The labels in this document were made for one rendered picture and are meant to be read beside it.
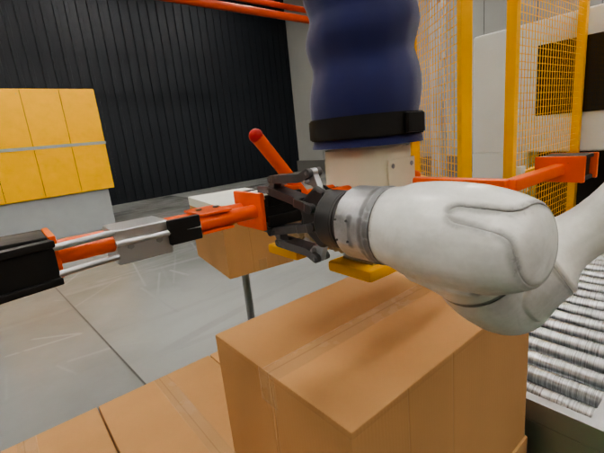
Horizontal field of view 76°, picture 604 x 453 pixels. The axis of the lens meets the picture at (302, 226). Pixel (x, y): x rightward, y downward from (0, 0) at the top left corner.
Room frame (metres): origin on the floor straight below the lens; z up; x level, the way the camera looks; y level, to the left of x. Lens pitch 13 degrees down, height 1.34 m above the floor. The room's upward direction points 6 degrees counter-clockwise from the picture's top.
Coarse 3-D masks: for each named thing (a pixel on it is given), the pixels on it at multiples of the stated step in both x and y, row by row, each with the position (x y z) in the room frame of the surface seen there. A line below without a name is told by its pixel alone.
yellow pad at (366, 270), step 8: (344, 256) 0.65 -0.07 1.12; (336, 264) 0.63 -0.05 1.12; (344, 264) 0.62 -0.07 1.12; (352, 264) 0.61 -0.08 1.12; (360, 264) 0.61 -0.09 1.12; (368, 264) 0.61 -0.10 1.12; (376, 264) 0.60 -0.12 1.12; (344, 272) 0.61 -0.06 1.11; (352, 272) 0.60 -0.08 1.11; (360, 272) 0.58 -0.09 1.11; (368, 272) 0.57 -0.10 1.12; (376, 272) 0.58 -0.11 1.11; (384, 272) 0.59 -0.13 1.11; (392, 272) 0.60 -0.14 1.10; (368, 280) 0.57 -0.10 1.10
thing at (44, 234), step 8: (24, 232) 0.46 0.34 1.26; (32, 232) 0.45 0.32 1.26; (40, 232) 0.45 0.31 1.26; (48, 232) 0.44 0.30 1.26; (0, 240) 0.42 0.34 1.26; (8, 240) 0.42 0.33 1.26; (16, 240) 0.41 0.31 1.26; (24, 240) 0.41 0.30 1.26; (32, 240) 0.41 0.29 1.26; (40, 240) 0.41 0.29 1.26; (56, 240) 0.42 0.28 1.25; (0, 248) 0.39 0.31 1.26; (8, 248) 0.39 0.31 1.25; (56, 256) 0.42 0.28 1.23
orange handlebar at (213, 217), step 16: (416, 176) 0.75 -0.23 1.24; (528, 176) 0.63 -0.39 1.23; (544, 176) 0.67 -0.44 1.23; (208, 208) 0.58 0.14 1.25; (224, 208) 0.56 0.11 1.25; (240, 208) 0.58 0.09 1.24; (256, 208) 0.59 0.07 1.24; (208, 224) 0.53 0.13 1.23; (224, 224) 0.55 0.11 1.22; (64, 240) 0.46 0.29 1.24; (112, 240) 0.46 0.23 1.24; (64, 256) 0.42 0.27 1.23; (80, 256) 0.43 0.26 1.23
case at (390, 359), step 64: (256, 320) 0.79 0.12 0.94; (320, 320) 0.76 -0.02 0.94; (384, 320) 0.74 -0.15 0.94; (448, 320) 0.71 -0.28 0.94; (256, 384) 0.63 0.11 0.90; (320, 384) 0.55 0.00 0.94; (384, 384) 0.53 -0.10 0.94; (448, 384) 0.59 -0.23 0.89; (512, 384) 0.76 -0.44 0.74; (256, 448) 0.66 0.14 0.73; (320, 448) 0.49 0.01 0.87; (384, 448) 0.48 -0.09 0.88; (448, 448) 0.58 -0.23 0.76; (512, 448) 0.76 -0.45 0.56
